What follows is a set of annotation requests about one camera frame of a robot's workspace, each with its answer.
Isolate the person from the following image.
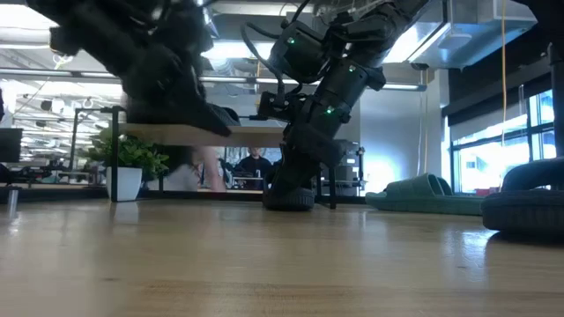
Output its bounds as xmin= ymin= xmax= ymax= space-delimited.
xmin=234 ymin=146 xmax=275 ymax=191
xmin=147 ymin=144 xmax=226 ymax=193

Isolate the green plant in white pot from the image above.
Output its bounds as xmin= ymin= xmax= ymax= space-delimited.
xmin=81 ymin=129 xmax=171 ymax=203

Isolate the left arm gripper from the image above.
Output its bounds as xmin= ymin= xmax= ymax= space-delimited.
xmin=119 ymin=41 xmax=209 ymax=127

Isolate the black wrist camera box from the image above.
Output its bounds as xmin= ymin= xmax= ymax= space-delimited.
xmin=256 ymin=88 xmax=309 ymax=125

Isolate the yellow cable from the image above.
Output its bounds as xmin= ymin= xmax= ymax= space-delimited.
xmin=499 ymin=0 xmax=508 ymax=147

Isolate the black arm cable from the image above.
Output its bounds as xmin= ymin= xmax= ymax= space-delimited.
xmin=240 ymin=20 xmax=290 ymax=109

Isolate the silver ceiling duct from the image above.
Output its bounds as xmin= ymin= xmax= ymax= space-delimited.
xmin=408 ymin=0 xmax=539 ymax=70

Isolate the grey cabinet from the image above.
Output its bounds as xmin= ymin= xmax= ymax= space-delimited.
xmin=333 ymin=139 xmax=363 ymax=198

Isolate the wooden shelf with black frame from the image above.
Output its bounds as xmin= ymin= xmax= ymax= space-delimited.
xmin=70 ymin=104 xmax=367 ymax=211

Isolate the black slide sandal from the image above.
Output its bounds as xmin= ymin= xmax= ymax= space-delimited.
xmin=125 ymin=100 xmax=241 ymax=138
xmin=481 ymin=157 xmax=564 ymax=241
xmin=263 ymin=186 xmax=316 ymax=213

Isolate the dark computer screen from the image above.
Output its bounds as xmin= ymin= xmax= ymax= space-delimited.
xmin=0 ymin=127 xmax=24 ymax=165

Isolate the window with black frame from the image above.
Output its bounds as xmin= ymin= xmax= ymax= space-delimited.
xmin=448 ymin=87 xmax=557 ymax=195

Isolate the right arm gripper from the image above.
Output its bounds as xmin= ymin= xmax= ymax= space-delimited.
xmin=268 ymin=93 xmax=354 ymax=195

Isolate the green slide sandal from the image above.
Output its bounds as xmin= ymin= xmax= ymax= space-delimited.
xmin=434 ymin=174 xmax=486 ymax=208
xmin=365 ymin=173 xmax=486 ymax=217

